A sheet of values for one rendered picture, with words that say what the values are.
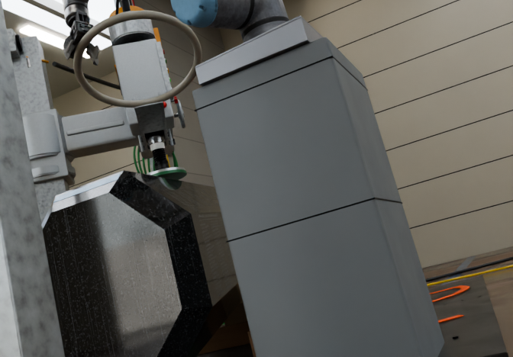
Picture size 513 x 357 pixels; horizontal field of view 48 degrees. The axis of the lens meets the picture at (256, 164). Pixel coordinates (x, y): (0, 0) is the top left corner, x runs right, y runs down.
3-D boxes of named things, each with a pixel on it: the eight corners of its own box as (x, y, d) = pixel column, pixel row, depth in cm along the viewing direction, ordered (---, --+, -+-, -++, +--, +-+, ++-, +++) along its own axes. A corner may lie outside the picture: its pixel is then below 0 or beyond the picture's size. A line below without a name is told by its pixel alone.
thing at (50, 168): (4, 191, 326) (-8, 123, 334) (46, 194, 358) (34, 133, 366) (53, 173, 316) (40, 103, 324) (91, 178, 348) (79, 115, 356)
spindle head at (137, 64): (136, 150, 309) (119, 73, 318) (177, 141, 312) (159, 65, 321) (130, 130, 274) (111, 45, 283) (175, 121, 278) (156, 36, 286)
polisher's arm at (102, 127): (7, 162, 320) (-1, 120, 325) (22, 175, 353) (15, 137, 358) (140, 135, 334) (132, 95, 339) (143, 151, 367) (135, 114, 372)
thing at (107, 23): (90, 119, 239) (89, 114, 240) (206, 95, 247) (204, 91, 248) (57, 27, 199) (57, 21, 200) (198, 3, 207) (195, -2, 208)
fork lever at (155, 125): (140, 155, 306) (138, 146, 307) (175, 147, 309) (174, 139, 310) (125, 110, 239) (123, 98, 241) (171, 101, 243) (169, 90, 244)
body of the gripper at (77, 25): (75, 30, 206) (71, 8, 213) (67, 48, 211) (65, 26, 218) (95, 35, 210) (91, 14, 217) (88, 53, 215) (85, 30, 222)
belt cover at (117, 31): (127, 109, 372) (122, 85, 375) (166, 101, 376) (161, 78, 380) (108, 45, 279) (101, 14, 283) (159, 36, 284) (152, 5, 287)
